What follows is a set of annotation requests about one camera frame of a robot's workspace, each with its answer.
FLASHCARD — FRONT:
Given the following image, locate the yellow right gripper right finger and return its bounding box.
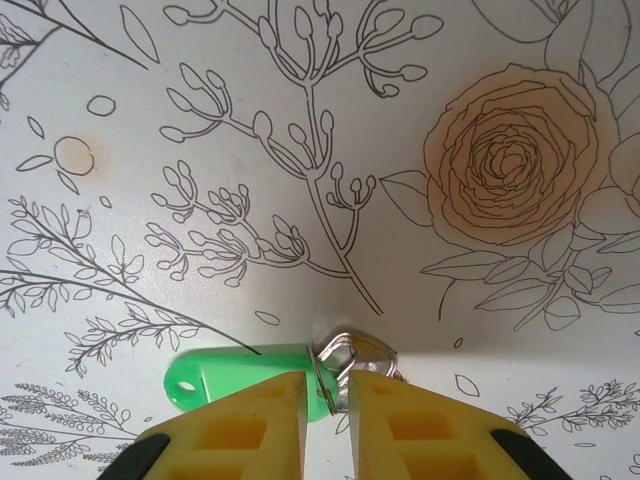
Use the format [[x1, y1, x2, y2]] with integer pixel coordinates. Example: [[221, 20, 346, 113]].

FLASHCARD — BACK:
[[351, 370, 576, 480]]

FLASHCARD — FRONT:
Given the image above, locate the small metal split ring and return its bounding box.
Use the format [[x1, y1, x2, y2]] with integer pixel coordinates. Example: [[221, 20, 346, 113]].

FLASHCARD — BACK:
[[307, 343, 335, 417]]

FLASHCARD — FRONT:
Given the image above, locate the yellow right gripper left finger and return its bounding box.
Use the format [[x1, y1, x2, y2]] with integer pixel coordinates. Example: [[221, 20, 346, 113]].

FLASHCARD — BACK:
[[99, 370, 307, 480]]

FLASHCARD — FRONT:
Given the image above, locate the green plastic key tag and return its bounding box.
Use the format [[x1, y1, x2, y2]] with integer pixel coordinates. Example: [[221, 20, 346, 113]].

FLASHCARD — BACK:
[[163, 343, 335, 424]]

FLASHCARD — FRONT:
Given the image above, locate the silver key ring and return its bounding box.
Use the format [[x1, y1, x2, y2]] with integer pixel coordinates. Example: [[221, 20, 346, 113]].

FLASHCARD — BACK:
[[319, 325, 401, 412]]

